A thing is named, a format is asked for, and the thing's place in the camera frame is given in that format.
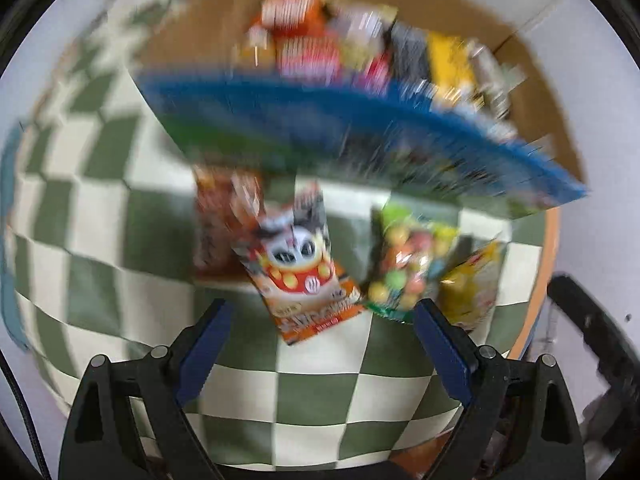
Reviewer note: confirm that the printed blue cardboard box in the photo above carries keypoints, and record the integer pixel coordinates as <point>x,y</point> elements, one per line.
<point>300,120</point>

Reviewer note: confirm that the blue velvet cushion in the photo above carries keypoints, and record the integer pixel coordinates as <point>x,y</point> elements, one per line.
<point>11,300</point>

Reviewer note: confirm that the green white checkered mat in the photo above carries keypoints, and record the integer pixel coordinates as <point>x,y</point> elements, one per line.
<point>150,260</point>

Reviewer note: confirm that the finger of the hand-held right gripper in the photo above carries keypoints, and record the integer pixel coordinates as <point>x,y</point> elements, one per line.
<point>595,325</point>

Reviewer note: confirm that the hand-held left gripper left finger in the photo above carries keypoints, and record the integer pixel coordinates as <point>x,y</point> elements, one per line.
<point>205,350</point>

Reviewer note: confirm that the clear yellow-green pastry packet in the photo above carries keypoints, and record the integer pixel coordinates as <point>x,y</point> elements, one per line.
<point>362,35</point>

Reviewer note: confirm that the red white snack packet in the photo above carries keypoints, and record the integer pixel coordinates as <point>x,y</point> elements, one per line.
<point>307,59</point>

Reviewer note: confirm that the colourful candy balls bag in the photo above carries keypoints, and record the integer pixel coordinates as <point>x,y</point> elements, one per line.
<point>405,260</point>

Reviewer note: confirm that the white wafer packet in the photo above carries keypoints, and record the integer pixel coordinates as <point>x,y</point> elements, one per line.
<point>492,80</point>

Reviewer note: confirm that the large yellow snack packet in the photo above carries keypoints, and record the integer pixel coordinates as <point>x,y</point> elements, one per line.
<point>450,67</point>

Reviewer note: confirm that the dark red snack packet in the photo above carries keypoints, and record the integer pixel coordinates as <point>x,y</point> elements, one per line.
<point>220,220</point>

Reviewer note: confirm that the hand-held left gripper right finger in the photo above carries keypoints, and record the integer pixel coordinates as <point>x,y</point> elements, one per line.
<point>445,355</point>

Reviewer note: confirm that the black snack packet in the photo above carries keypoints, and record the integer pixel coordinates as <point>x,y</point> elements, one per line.
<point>410,52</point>

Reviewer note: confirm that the tall orange panda snack packet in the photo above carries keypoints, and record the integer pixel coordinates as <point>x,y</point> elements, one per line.
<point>295,265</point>

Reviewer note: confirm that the wide orange panda snack packet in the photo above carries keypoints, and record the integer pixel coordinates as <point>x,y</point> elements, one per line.
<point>295,10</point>

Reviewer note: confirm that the yellow panda snack packet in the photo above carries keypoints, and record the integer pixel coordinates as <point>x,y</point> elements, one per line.
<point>475,280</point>

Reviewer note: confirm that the small red triangular packet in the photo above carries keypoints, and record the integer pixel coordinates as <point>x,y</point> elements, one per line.
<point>377,72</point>

